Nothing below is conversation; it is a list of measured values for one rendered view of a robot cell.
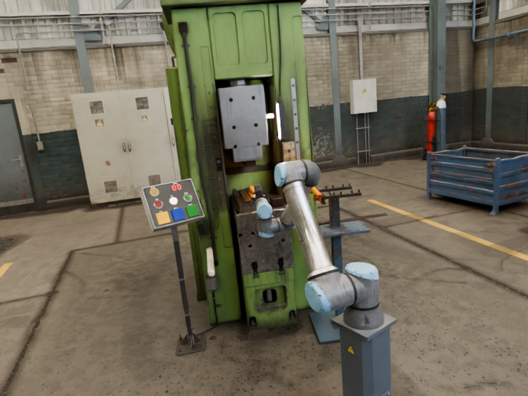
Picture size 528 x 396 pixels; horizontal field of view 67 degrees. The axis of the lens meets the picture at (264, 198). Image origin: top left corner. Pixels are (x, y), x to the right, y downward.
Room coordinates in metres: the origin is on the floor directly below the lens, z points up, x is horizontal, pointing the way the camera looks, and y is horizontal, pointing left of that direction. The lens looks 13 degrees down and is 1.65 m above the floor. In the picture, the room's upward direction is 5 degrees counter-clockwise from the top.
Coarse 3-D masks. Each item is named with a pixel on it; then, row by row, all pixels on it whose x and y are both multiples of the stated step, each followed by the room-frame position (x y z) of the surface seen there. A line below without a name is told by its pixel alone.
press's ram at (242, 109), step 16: (224, 96) 2.73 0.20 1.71; (240, 96) 2.74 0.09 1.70; (256, 96) 2.76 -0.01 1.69; (224, 112) 2.73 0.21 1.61; (240, 112) 2.74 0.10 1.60; (256, 112) 2.76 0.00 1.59; (224, 128) 2.72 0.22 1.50; (240, 128) 2.74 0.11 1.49; (256, 128) 2.75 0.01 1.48; (224, 144) 2.77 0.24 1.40; (240, 144) 2.74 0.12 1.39; (256, 144) 2.75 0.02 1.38
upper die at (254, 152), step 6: (234, 150) 2.73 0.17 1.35; (240, 150) 2.74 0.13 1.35; (246, 150) 2.74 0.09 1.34; (252, 150) 2.75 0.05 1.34; (258, 150) 2.75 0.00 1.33; (234, 156) 2.73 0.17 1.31; (240, 156) 2.74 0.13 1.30; (246, 156) 2.74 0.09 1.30; (252, 156) 2.75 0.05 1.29; (258, 156) 2.75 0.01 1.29; (234, 162) 2.73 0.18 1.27
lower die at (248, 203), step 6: (234, 192) 3.09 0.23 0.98; (240, 192) 3.02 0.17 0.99; (246, 192) 3.00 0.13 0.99; (246, 198) 2.82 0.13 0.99; (240, 204) 2.73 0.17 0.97; (246, 204) 2.74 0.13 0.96; (252, 204) 2.74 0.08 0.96; (240, 210) 2.73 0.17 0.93; (246, 210) 2.74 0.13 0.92; (252, 210) 2.74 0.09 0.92
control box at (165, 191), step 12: (144, 192) 2.47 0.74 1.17; (168, 192) 2.54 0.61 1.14; (180, 192) 2.57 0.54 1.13; (192, 192) 2.61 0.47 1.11; (144, 204) 2.48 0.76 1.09; (168, 204) 2.49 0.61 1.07; (180, 204) 2.52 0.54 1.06; (192, 204) 2.56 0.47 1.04; (156, 228) 2.37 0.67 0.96; (168, 228) 2.47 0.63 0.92
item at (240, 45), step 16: (208, 16) 2.86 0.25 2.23; (224, 16) 2.89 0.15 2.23; (240, 16) 2.89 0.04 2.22; (256, 16) 2.91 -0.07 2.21; (224, 32) 2.88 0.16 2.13; (240, 32) 2.89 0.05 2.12; (256, 32) 2.91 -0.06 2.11; (224, 48) 2.88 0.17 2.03; (240, 48) 2.89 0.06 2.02; (256, 48) 2.91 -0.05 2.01; (224, 64) 2.88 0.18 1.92; (240, 64) 2.89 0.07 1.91; (256, 64) 2.90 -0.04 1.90; (272, 64) 2.92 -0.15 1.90; (224, 80) 2.97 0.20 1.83
